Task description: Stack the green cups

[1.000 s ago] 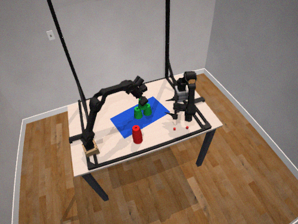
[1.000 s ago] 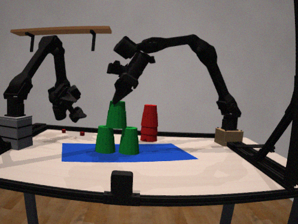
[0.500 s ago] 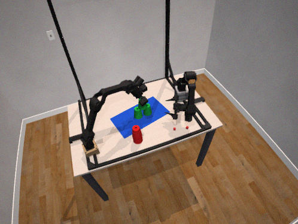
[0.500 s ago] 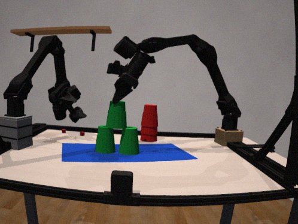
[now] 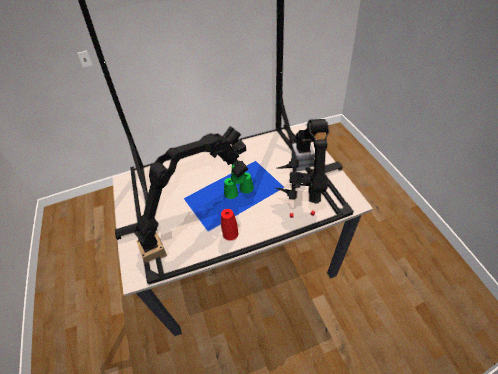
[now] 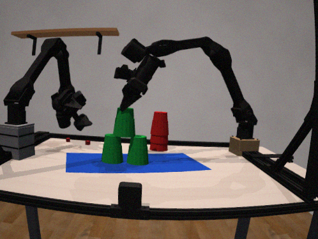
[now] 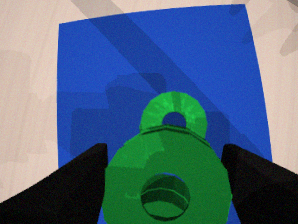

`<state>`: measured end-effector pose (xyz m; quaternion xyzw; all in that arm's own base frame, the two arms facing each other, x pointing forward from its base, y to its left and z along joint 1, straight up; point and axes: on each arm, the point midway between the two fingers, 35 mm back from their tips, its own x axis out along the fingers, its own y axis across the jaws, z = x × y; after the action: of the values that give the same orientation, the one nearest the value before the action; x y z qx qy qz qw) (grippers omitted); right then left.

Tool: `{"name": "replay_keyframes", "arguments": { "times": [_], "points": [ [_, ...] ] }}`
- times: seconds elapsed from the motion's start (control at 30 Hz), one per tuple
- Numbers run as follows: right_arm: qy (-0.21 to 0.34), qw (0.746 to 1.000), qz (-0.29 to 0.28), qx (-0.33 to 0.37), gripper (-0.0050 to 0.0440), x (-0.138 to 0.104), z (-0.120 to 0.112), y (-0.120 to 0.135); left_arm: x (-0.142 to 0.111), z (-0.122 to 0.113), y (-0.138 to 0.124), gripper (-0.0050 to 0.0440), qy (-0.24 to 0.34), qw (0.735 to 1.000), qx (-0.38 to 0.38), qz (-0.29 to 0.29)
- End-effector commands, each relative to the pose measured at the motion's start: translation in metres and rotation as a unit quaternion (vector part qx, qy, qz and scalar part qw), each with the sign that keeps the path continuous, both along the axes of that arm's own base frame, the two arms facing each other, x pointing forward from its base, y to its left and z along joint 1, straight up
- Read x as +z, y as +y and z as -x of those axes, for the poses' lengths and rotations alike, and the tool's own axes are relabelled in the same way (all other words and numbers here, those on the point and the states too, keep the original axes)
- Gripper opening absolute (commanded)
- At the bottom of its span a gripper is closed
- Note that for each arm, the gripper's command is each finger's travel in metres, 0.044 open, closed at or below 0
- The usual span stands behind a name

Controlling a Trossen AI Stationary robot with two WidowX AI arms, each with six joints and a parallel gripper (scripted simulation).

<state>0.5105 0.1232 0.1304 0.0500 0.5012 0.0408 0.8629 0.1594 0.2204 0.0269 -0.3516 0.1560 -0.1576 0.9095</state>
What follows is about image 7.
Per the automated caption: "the green cup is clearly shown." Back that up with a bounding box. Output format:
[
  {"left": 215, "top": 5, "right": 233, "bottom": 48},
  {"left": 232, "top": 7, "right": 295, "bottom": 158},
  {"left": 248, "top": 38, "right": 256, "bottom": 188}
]
[
  {"left": 102, "top": 124, "right": 232, "bottom": 224},
  {"left": 141, "top": 174, "right": 190, "bottom": 218},
  {"left": 139, "top": 91, "right": 207, "bottom": 139}
]

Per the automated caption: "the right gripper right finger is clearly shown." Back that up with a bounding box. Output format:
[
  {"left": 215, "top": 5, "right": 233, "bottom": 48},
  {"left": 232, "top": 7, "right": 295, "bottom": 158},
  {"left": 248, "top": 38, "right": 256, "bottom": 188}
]
[{"left": 221, "top": 144, "right": 298, "bottom": 224}]

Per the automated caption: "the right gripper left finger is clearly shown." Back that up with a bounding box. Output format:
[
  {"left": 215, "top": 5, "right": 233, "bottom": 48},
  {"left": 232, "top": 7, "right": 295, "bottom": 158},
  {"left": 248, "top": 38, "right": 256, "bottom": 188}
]
[{"left": 0, "top": 143, "right": 108, "bottom": 224}]

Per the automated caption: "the blue flat mat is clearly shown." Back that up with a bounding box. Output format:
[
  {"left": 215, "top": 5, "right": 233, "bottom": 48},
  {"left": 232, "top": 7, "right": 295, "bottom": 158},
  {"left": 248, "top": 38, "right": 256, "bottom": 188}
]
[{"left": 57, "top": 4, "right": 272, "bottom": 168}]

